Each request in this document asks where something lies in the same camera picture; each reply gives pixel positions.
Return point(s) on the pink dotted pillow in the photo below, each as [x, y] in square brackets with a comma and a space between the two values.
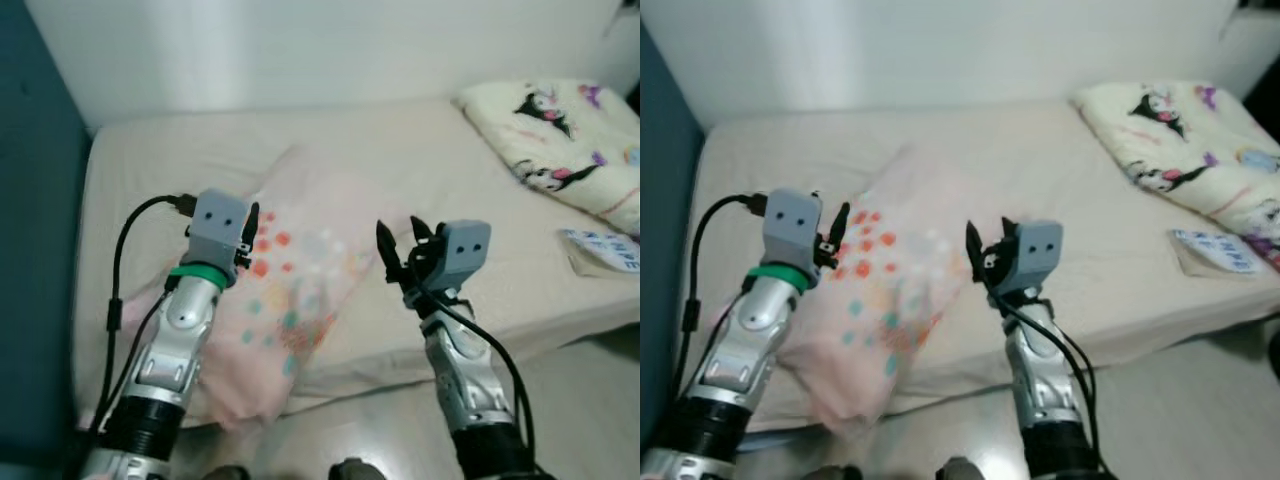
[300, 300]
[880, 320]

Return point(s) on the cream cartoon print blanket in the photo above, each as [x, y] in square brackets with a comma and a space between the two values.
[560, 130]
[1170, 130]

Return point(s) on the white book blue lettering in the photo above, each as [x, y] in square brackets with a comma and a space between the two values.
[605, 250]
[1215, 252]

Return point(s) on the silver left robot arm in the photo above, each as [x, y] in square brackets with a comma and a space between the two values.
[740, 350]
[175, 340]

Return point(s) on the mattress with cream sheet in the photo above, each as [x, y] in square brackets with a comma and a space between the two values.
[1000, 150]
[420, 150]

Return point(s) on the silver right robot leg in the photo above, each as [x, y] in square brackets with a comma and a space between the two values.
[357, 470]
[960, 470]

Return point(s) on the silver robot leg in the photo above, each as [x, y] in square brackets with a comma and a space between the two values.
[225, 473]
[960, 470]
[357, 470]
[830, 473]

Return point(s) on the silver left robot leg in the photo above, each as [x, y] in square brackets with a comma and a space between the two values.
[225, 473]
[830, 473]

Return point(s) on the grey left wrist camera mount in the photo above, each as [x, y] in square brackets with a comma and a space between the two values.
[790, 220]
[220, 222]

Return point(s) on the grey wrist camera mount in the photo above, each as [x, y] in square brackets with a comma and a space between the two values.
[220, 222]
[462, 250]
[1038, 248]
[790, 220]

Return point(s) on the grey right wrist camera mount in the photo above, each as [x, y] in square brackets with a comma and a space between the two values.
[462, 250]
[1038, 248]

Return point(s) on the blue-grey upholstered bed frame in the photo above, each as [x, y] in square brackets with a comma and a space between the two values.
[40, 250]
[665, 250]

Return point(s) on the black window frame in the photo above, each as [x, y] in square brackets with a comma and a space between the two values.
[1262, 5]

